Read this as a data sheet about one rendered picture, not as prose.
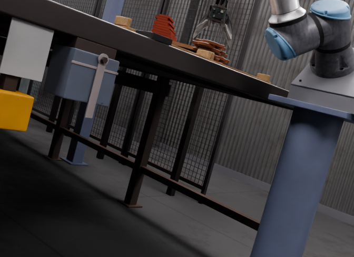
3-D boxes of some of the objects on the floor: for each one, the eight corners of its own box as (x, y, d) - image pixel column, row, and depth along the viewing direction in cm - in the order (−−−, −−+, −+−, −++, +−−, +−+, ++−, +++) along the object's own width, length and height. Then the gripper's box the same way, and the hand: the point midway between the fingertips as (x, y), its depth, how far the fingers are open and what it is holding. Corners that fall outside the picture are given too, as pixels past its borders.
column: (318, 353, 159) (389, 127, 152) (275, 394, 128) (361, 114, 122) (233, 301, 182) (291, 103, 175) (179, 325, 151) (247, 87, 145)
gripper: (198, -16, 166) (184, 35, 167) (248, -4, 162) (234, 47, 164) (201, -10, 174) (188, 38, 176) (248, 1, 171) (235, 50, 172)
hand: (210, 43), depth 172 cm, fingers open, 14 cm apart
